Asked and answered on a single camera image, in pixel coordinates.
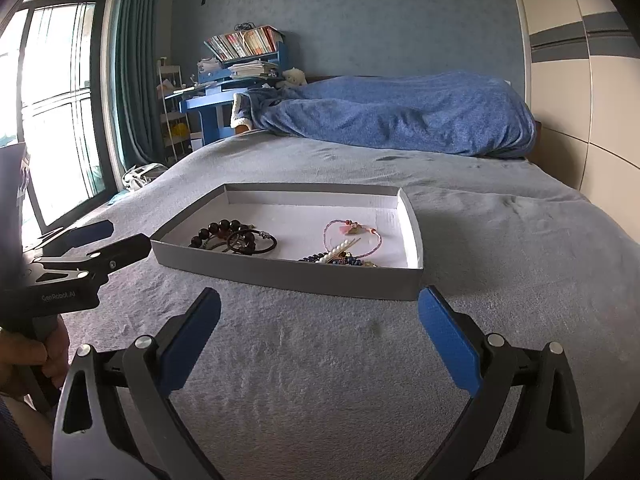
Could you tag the person's left forearm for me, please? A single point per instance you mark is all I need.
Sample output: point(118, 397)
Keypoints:
point(30, 430)

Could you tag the pearl hair clip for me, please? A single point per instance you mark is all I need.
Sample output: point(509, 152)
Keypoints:
point(335, 252)

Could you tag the white bag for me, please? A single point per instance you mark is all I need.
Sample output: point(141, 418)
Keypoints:
point(140, 175)

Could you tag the person's left hand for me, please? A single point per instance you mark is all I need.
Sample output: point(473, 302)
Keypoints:
point(20, 352)

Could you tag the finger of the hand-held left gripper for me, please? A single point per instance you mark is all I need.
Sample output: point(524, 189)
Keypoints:
point(125, 252)
point(90, 235)

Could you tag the stack of papers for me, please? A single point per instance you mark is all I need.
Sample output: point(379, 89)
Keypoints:
point(250, 69)

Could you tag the grey bed sheet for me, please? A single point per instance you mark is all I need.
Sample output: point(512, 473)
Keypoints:
point(500, 240)

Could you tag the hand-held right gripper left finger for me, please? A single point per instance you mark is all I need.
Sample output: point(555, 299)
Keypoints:
point(190, 340)

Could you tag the white rack cart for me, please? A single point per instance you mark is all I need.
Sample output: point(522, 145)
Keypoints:
point(172, 125)

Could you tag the grey cardboard tray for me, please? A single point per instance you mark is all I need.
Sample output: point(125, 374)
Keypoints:
point(300, 277)

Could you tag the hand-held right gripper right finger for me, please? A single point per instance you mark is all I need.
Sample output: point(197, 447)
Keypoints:
point(450, 335)

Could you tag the teal curtain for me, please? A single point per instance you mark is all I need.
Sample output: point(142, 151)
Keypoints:
point(140, 60)

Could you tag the beige wardrobe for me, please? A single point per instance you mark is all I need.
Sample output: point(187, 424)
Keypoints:
point(565, 110)

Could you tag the black framed window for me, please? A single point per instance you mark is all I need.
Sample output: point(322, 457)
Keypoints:
point(60, 110)

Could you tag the blue desk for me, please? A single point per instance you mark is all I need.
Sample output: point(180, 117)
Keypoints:
point(210, 125)

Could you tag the blue blanket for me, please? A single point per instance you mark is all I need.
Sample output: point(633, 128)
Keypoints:
point(400, 110)

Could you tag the row of books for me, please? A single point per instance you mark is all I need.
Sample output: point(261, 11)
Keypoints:
point(240, 45)

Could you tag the white plush toy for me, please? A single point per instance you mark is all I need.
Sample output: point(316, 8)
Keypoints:
point(292, 77)

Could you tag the wooden bed frame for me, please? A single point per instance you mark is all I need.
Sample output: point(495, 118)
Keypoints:
point(537, 140)

